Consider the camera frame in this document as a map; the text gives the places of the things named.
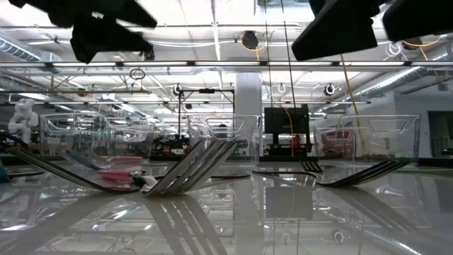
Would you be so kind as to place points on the black metal gantry frame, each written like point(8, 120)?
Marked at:
point(207, 91)

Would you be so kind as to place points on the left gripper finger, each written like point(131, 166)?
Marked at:
point(117, 12)
point(102, 39)

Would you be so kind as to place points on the long ceiling light strip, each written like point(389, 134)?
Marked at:
point(226, 64)

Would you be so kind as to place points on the person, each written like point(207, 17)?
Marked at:
point(222, 130)

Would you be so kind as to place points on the silver ventilation duct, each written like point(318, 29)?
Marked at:
point(21, 51)
point(400, 79)

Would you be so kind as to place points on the white square pillar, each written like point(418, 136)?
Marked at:
point(247, 92)

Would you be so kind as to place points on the rack with red bins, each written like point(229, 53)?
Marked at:
point(336, 136)

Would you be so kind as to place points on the white robot figure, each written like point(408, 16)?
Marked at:
point(23, 118)

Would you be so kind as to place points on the black monitor on stand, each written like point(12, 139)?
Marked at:
point(283, 120)

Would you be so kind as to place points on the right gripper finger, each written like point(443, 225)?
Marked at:
point(421, 17)
point(339, 32)

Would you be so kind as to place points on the clear plastic bin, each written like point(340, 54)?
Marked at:
point(251, 141)
point(56, 141)
point(389, 145)

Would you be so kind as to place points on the silver fork right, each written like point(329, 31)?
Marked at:
point(361, 176)

